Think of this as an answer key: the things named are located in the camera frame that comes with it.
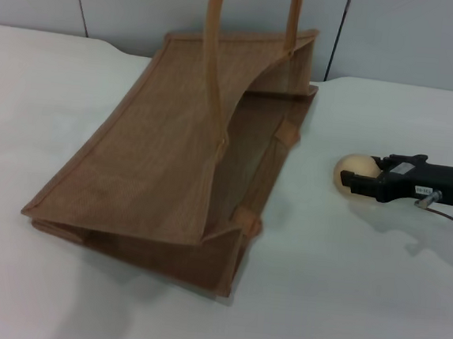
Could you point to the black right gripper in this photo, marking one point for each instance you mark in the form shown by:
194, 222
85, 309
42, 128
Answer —
416, 180

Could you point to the round beige egg yolk pastry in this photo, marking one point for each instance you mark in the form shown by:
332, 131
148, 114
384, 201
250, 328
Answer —
359, 167

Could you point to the brown woven handbag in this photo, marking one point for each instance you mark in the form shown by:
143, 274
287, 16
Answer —
164, 152

